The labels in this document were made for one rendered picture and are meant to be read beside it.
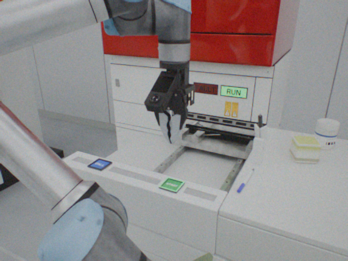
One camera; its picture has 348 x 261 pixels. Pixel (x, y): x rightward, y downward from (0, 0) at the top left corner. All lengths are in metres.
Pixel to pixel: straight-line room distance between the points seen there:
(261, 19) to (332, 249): 0.78
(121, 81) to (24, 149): 0.97
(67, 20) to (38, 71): 3.90
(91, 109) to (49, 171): 3.28
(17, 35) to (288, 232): 0.65
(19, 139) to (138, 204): 0.38
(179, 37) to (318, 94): 2.18
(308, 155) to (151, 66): 0.81
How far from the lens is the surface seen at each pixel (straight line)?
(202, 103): 1.32
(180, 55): 0.66
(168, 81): 0.66
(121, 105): 1.56
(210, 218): 0.75
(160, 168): 1.12
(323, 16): 2.66
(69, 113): 4.20
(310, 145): 0.98
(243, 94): 1.25
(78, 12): 0.52
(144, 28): 0.65
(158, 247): 0.91
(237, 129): 1.29
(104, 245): 0.48
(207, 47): 1.21
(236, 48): 1.17
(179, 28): 0.65
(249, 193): 0.80
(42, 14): 0.52
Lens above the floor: 1.41
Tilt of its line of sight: 22 degrees down
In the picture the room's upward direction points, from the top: straight up
